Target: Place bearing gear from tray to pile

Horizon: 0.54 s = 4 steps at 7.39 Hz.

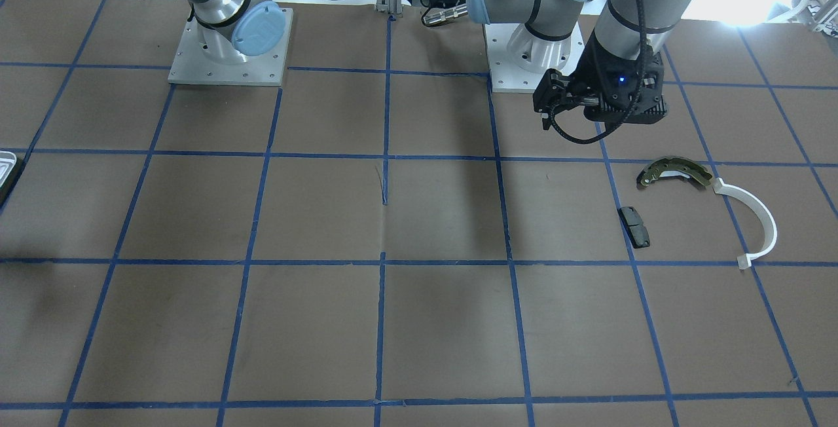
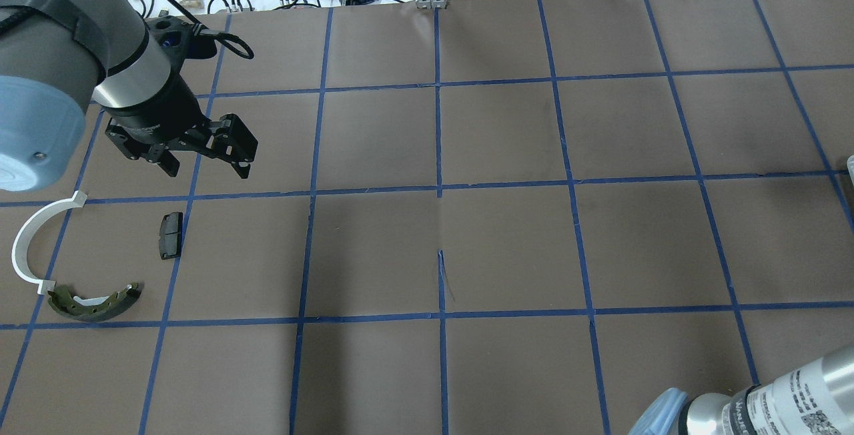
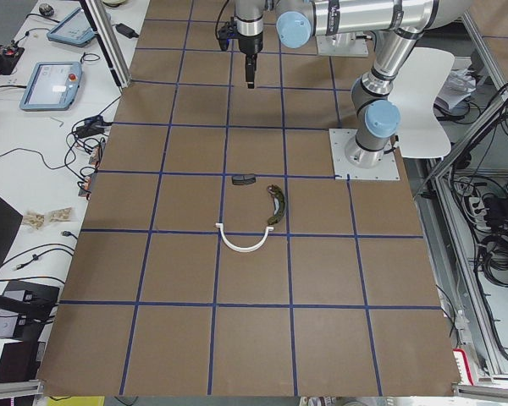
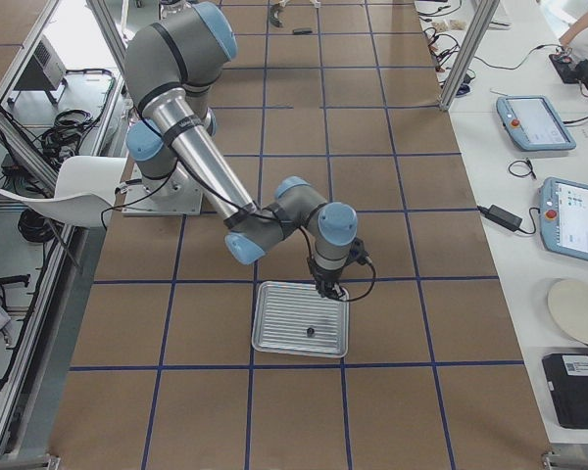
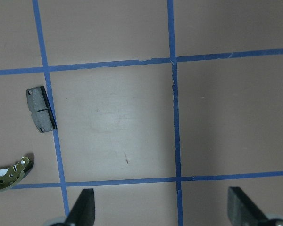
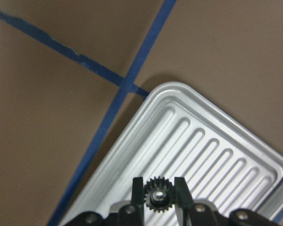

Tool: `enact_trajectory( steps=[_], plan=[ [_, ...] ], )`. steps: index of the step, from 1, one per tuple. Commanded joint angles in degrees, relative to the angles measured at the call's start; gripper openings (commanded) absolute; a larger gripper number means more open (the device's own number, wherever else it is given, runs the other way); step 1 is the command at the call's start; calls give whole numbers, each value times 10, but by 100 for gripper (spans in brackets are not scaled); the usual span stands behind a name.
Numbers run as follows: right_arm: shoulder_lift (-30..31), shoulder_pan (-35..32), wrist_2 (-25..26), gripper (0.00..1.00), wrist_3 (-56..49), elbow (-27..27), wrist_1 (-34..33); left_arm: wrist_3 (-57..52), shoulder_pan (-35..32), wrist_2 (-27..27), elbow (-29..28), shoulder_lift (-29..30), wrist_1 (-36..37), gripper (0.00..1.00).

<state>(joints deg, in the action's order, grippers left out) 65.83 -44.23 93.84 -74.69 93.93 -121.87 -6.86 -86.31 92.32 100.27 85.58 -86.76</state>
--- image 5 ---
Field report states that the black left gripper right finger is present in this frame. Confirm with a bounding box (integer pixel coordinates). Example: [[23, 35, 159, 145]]
[[227, 186, 269, 226]]

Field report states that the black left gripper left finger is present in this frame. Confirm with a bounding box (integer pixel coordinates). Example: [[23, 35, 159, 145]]
[[64, 188, 95, 226]]

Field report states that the olive brake shoe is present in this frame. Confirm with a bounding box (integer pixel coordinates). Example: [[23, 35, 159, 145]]
[[0, 153, 35, 192]]

